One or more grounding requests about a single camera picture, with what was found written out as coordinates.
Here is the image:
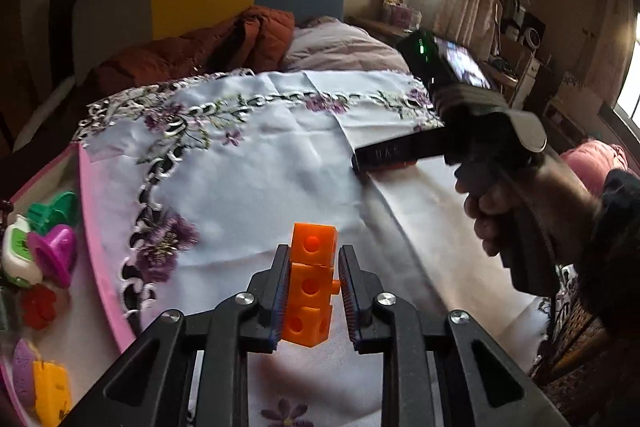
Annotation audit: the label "wooden bedside desk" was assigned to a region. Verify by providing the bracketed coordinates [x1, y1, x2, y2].
[347, 14, 518, 88]

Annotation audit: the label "black rolled mat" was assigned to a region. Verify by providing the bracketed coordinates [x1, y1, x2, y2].
[50, 0, 83, 78]

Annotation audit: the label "person's right hand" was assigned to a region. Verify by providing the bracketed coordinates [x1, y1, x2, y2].
[462, 147, 603, 268]

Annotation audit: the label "wooden shelf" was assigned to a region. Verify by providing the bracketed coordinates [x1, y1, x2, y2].
[492, 0, 551, 108]

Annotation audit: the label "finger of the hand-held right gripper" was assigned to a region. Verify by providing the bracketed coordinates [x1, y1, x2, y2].
[351, 127, 446, 172]

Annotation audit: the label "purple egg toy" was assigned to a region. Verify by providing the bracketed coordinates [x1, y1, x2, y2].
[12, 338, 43, 413]

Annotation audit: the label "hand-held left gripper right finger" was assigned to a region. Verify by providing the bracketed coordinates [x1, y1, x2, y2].
[337, 244, 571, 427]

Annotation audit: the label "embroidered floral tablecloth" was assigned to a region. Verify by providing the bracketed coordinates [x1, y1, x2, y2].
[72, 69, 556, 427]

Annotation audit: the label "person's right forearm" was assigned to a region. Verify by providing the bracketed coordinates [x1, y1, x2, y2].
[575, 169, 640, 348]

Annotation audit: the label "magenta hat toy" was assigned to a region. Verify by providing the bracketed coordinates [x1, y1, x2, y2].
[27, 224, 78, 290]

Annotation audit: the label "brown patterned rug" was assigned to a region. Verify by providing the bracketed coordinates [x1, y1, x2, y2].
[540, 297, 640, 427]

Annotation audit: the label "pink fluffy cushion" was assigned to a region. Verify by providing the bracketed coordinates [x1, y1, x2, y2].
[560, 139, 628, 182]

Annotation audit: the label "orange linking cube blocks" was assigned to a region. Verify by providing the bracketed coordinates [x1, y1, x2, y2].
[280, 222, 343, 348]

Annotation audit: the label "green white toy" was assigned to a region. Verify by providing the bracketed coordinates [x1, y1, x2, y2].
[1, 214, 43, 289]

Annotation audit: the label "pink-rimmed white box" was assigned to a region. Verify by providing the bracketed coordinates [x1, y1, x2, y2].
[0, 142, 138, 427]

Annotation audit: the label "purple box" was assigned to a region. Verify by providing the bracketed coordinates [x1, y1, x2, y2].
[382, 0, 423, 28]

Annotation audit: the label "rust brown quilted jacket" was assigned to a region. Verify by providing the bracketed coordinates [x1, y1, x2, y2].
[82, 5, 296, 95]

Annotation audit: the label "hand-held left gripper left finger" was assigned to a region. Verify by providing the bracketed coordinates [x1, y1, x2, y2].
[72, 244, 293, 427]

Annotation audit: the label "beige pillow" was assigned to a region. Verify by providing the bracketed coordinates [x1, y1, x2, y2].
[280, 17, 413, 75]

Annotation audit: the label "red flower toy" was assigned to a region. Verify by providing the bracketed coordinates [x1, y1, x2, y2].
[20, 284, 58, 330]

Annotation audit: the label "dark green toy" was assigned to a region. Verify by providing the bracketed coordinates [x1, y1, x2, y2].
[27, 191, 78, 228]

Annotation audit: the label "yellow toy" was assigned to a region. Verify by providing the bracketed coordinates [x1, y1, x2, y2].
[32, 359, 73, 425]

